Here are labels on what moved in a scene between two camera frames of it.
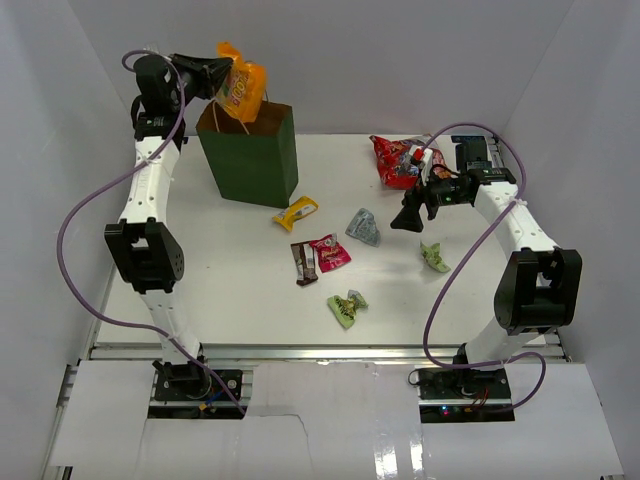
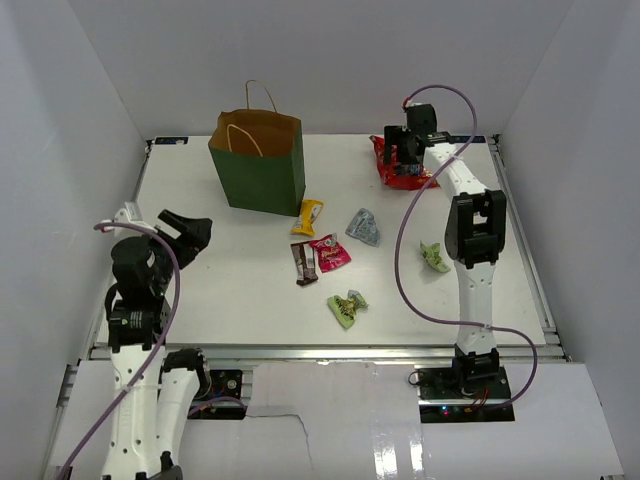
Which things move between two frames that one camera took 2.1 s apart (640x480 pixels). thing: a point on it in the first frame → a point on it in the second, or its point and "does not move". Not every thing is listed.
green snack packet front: x=345 y=309 does not move
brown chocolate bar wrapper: x=305 y=262 does not move
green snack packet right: x=433 y=258 does not move
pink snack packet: x=330 y=252 does not move
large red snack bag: x=394 y=166 does not move
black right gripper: x=409 y=218 → x=392 y=137
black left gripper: x=213 y=70 → x=194 y=233
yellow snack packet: x=302 y=207 → x=309 y=212
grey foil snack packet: x=363 y=228 does not move
